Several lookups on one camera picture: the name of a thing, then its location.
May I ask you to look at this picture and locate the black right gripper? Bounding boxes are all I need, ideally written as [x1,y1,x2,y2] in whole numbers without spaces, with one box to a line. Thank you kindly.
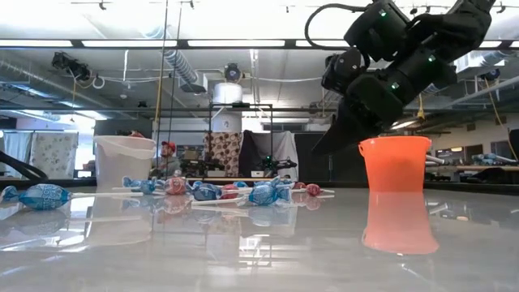
[311,60,427,156]

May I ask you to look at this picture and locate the orange halloween bucket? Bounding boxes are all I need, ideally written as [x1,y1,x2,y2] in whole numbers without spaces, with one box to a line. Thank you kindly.
[358,135,433,192]

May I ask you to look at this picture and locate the grey draped cloth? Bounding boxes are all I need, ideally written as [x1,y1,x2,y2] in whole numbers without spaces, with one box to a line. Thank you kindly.
[251,130,300,182]

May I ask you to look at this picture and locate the pink wrapped lollipop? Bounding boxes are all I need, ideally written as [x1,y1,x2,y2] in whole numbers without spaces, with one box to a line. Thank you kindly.
[304,182,337,200]
[164,176,187,196]

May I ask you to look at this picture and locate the floral patterned cloth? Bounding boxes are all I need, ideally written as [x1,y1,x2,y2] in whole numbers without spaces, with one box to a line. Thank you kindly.
[202,131,244,178]
[30,131,80,180]

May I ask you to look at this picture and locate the white cylindrical tank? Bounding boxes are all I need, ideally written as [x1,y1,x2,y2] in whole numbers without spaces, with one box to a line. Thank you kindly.
[212,82,244,105]

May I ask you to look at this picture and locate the white air unit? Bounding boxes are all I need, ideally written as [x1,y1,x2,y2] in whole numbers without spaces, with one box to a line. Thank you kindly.
[453,50,506,74]

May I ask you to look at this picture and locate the person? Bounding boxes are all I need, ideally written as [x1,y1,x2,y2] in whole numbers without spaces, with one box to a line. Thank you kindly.
[156,140,182,178]

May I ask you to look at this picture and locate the white skull print bucket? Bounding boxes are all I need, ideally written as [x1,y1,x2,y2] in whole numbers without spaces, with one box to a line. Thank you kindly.
[92,135,158,191]

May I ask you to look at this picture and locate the black ceiling-mounted device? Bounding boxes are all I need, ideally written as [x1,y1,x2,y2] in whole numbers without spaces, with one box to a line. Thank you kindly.
[51,51,92,82]

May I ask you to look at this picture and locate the white hanging cloth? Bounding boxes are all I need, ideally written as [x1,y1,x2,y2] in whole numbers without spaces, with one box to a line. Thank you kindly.
[0,131,32,167]

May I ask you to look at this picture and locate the black partition wall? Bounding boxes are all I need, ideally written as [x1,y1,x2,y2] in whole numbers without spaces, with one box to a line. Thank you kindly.
[294,132,370,183]

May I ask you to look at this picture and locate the yellow hanging rope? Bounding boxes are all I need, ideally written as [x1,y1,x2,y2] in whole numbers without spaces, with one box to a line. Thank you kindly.
[416,92,427,122]

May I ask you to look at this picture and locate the black metal rack frame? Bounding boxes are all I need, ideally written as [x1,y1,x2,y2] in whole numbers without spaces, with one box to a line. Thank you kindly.
[208,103,273,179]

